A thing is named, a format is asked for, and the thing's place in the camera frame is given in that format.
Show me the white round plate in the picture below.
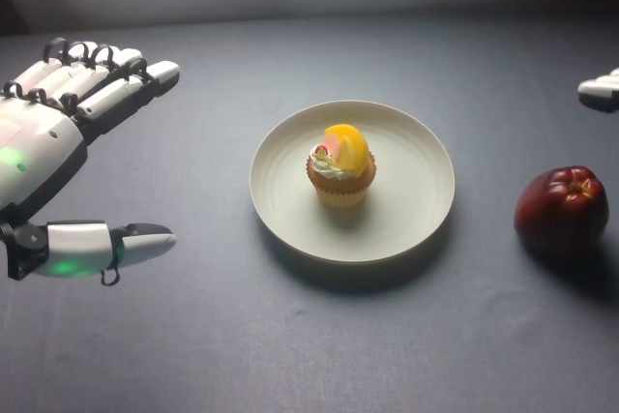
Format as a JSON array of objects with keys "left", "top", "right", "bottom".
[{"left": 249, "top": 100, "right": 457, "bottom": 266}]

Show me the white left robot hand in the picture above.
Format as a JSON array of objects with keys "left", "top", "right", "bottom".
[{"left": 0, "top": 37, "right": 182, "bottom": 286}]

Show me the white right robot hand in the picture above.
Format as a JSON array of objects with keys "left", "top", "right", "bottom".
[{"left": 577, "top": 67, "right": 619, "bottom": 115}]

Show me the grey table cloth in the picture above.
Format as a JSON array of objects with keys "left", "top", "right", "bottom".
[{"left": 0, "top": 14, "right": 619, "bottom": 413}]

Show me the cupcake with fruit topping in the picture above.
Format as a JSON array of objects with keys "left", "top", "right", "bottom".
[{"left": 305, "top": 123, "right": 378, "bottom": 210}]

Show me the dark red apple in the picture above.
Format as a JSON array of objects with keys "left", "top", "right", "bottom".
[{"left": 514, "top": 165, "right": 610, "bottom": 256}]

